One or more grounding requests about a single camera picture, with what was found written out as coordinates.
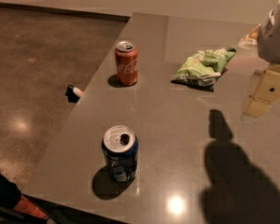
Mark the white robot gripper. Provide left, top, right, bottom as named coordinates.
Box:
left=242, top=0, right=280, bottom=119

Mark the green jalapeno chip bag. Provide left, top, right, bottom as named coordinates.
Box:
left=172, top=48, right=236, bottom=88

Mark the white orange object behind gripper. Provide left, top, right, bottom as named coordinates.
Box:
left=238, top=25, right=260, bottom=49

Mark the red Coca-Cola can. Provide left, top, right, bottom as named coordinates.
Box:
left=115, top=40, right=138, bottom=86

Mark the blue Pepsi can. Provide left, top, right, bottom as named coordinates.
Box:
left=102, top=125, right=138, bottom=182

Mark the small black white floor object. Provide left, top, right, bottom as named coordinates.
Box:
left=65, top=85, right=83, bottom=98

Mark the black red object bottom left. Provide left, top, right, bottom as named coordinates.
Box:
left=0, top=173, right=49, bottom=224

